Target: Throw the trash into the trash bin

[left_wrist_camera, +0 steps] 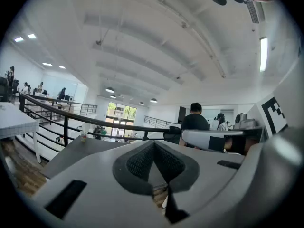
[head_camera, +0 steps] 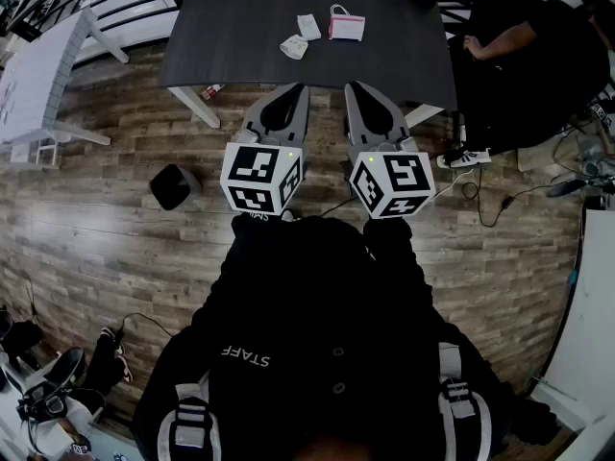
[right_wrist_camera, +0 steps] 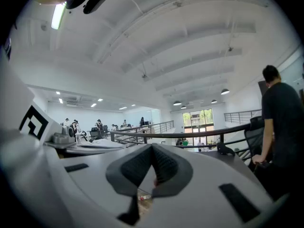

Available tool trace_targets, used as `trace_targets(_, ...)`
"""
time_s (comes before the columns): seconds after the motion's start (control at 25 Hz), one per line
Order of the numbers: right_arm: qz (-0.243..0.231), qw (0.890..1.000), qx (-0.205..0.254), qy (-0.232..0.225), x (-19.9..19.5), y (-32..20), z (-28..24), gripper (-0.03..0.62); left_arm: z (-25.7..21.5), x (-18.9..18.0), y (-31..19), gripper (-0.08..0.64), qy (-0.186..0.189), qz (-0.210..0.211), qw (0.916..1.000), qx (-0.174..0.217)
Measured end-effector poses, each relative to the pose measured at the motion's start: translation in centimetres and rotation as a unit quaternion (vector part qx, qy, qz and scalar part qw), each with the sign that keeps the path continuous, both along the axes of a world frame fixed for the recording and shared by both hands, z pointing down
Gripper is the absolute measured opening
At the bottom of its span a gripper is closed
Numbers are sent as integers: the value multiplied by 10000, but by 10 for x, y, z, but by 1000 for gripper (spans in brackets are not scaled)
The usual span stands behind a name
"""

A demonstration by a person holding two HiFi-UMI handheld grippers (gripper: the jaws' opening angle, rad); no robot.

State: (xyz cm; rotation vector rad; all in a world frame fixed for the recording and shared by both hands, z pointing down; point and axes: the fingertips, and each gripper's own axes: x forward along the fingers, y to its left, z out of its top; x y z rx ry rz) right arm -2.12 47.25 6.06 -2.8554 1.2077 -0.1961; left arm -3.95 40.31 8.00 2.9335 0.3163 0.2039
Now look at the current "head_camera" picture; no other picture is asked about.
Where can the person's black clothed body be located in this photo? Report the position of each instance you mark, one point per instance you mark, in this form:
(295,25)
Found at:
(312,334)

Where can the person's left forearm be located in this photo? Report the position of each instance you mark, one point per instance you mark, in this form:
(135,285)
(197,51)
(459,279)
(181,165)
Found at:
(250,248)

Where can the black headset gear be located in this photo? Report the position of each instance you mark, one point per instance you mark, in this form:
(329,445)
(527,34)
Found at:
(43,396)

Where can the person's right forearm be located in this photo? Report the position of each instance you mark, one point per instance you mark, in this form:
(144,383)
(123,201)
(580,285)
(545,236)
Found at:
(401,257)

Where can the person's sneaker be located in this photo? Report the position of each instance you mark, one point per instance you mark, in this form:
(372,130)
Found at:
(288,215)

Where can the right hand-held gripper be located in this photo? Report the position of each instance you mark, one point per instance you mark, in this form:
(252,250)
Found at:
(399,180)

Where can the black waste bin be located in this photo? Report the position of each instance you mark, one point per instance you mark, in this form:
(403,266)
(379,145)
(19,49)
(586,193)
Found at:
(170,187)

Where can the black office chair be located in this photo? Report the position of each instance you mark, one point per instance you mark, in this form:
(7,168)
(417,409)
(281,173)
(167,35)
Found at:
(67,365)

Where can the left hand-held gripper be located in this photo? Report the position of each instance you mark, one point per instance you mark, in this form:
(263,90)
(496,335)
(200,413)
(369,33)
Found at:
(262,180)

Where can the red label bottle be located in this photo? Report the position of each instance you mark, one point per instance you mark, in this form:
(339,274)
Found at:
(212,91)

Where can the small pink white bag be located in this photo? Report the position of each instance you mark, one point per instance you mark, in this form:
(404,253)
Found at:
(347,28)

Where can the white desk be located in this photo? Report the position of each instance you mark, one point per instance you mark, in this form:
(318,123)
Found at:
(53,432)

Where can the white tiled table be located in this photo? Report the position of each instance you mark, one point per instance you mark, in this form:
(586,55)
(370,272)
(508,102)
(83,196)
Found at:
(33,80)

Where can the white paper packet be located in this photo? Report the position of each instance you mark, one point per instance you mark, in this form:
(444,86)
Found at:
(309,26)

